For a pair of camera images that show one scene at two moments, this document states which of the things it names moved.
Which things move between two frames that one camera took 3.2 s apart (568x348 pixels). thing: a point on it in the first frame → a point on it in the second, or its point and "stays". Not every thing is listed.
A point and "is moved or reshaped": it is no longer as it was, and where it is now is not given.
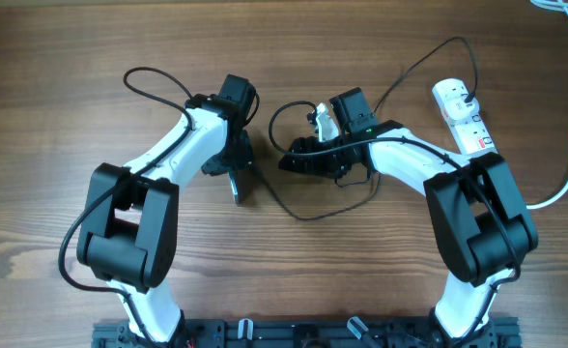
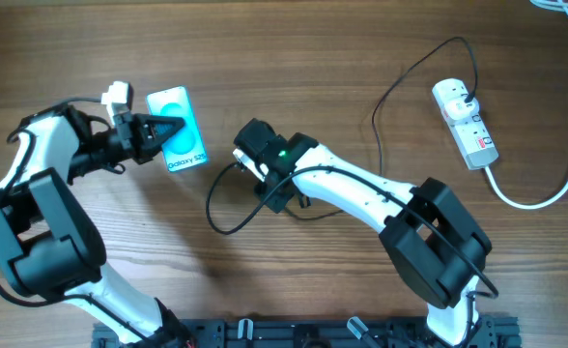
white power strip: [472, 135] stays
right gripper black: [315, 165] → [278, 201]
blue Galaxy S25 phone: [241, 186] is moved or reshaped
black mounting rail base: [310, 333] stays
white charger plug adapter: [458, 108] stays
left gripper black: [245, 156] → [134, 130]
